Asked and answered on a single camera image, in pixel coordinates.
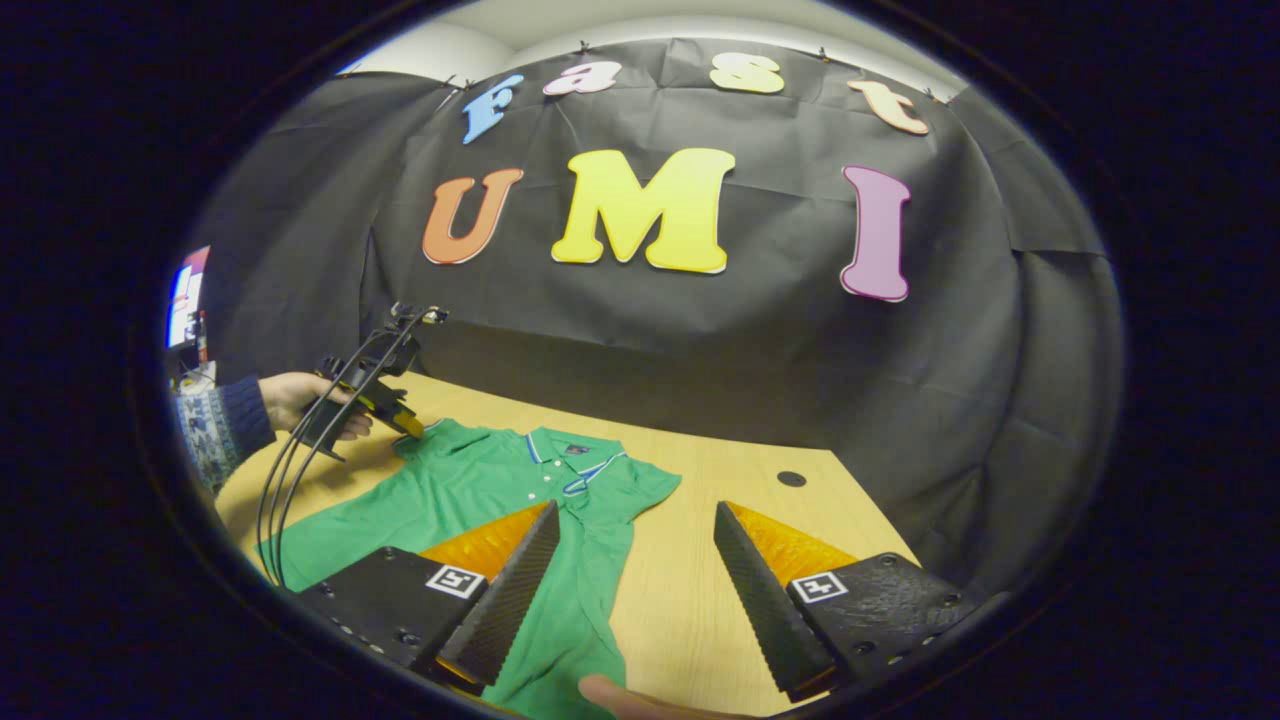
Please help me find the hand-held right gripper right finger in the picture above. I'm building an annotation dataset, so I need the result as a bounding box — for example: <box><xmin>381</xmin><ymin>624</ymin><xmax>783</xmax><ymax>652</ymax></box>
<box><xmin>714</xmin><ymin>500</ymin><xmax>986</xmax><ymax>701</ymax></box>

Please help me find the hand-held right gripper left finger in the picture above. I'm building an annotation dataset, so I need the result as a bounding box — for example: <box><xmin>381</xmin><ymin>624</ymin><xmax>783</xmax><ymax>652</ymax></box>
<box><xmin>295</xmin><ymin>500</ymin><xmax>561</xmax><ymax>691</ymax></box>

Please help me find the green T-shirt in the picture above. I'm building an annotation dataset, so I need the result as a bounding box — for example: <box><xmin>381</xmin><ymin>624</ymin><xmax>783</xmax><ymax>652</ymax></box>
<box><xmin>258</xmin><ymin>418</ymin><xmax>683</xmax><ymax>720</ymax></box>

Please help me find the computer monitor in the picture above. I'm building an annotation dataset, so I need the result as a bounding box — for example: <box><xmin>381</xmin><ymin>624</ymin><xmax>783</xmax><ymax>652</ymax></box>
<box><xmin>166</xmin><ymin>246</ymin><xmax>213</xmax><ymax>351</ymax></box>

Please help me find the black backdrop cloth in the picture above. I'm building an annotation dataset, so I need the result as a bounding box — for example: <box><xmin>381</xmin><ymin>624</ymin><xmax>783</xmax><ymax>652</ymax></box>
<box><xmin>195</xmin><ymin>38</ymin><xmax>1126</xmax><ymax>601</ymax></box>

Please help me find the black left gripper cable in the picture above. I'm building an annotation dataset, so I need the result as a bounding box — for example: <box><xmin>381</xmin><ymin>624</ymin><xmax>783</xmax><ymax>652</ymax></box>
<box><xmin>255</xmin><ymin>318</ymin><xmax>426</xmax><ymax>589</ymax></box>

